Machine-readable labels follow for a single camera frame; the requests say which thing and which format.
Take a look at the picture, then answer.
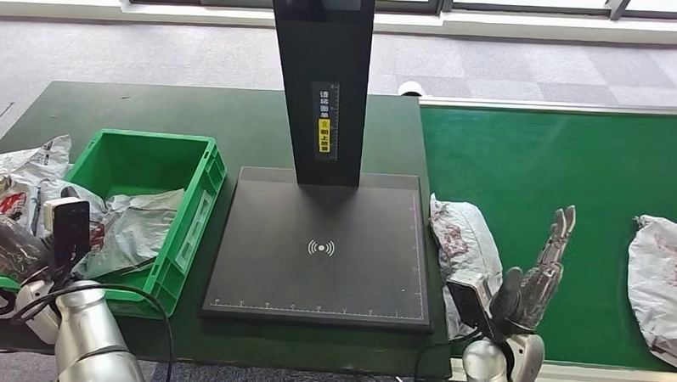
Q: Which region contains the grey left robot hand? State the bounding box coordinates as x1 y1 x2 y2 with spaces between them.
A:
0 194 56 285

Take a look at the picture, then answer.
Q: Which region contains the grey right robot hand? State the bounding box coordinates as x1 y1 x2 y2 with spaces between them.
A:
490 201 578 338

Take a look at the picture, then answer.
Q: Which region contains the grey parcel bag red logo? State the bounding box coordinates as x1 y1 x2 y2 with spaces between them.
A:
33 177 188 284

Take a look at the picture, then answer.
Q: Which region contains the grey parcel bag faded print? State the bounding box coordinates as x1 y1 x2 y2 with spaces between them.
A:
623 213 677 375

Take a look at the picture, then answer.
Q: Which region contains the green conveyor belt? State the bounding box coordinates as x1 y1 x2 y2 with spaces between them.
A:
411 104 677 373

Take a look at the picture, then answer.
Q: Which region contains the white round conveyor end cap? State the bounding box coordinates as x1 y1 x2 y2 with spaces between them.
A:
397 80 428 99

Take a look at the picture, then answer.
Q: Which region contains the black inbound scanner machine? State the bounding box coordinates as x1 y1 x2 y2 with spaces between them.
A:
200 0 443 334

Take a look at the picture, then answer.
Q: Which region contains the large white red-print bag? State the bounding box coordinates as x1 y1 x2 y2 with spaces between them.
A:
0 132 73 323

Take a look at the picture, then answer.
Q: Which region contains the green plastic crate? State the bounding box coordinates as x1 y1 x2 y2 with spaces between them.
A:
0 124 229 321

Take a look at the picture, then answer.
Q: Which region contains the white window ledge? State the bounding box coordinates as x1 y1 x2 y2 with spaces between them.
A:
0 0 677 47

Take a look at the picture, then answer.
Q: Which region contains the yellow black scanner label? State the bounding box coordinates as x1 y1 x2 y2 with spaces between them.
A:
308 81 341 163

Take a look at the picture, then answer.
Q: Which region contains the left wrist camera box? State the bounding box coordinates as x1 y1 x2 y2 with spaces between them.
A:
40 195 93 273

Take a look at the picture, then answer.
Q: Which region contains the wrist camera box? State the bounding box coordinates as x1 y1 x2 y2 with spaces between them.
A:
40 195 93 273
444 272 501 339

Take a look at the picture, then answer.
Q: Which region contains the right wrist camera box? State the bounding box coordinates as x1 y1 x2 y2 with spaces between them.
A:
444 272 501 339

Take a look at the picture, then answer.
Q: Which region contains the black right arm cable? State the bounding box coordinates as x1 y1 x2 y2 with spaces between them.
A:
413 326 482 382

